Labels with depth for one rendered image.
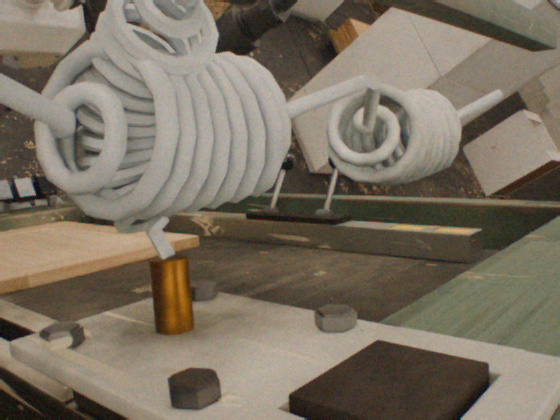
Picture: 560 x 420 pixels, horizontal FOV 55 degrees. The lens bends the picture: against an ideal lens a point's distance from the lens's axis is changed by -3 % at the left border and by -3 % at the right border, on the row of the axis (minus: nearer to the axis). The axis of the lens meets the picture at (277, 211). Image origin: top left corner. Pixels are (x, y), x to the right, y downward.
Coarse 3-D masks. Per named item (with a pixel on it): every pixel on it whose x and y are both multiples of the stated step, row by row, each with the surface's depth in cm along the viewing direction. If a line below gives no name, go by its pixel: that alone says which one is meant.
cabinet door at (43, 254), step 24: (0, 240) 107; (24, 240) 106; (48, 240) 104; (72, 240) 102; (96, 240) 101; (120, 240) 99; (144, 240) 98; (168, 240) 95; (192, 240) 96; (0, 264) 83; (24, 264) 82; (48, 264) 80; (72, 264) 79; (96, 264) 82; (120, 264) 85; (0, 288) 71; (24, 288) 74
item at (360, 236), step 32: (192, 224) 110; (224, 224) 104; (256, 224) 99; (288, 224) 94; (320, 224) 89; (352, 224) 87; (384, 224) 85; (416, 256) 79; (448, 256) 75; (480, 256) 76
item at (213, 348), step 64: (128, 0) 18; (192, 0) 17; (256, 0) 18; (128, 64) 18; (192, 64) 18; (128, 128) 20; (0, 320) 37; (128, 320) 24; (192, 320) 22; (256, 320) 23; (320, 320) 21; (0, 384) 29; (64, 384) 19; (128, 384) 17; (192, 384) 16; (256, 384) 17; (512, 384) 16
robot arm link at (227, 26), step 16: (272, 0) 97; (224, 16) 101; (240, 16) 101; (256, 16) 97; (272, 16) 95; (224, 32) 100; (240, 32) 99; (256, 32) 99; (240, 48) 102; (256, 48) 104
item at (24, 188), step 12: (12, 180) 144; (24, 180) 141; (36, 180) 144; (0, 192) 135; (12, 192) 141; (24, 192) 140; (36, 192) 145; (48, 192) 144; (12, 204) 138; (24, 204) 141; (36, 204) 143
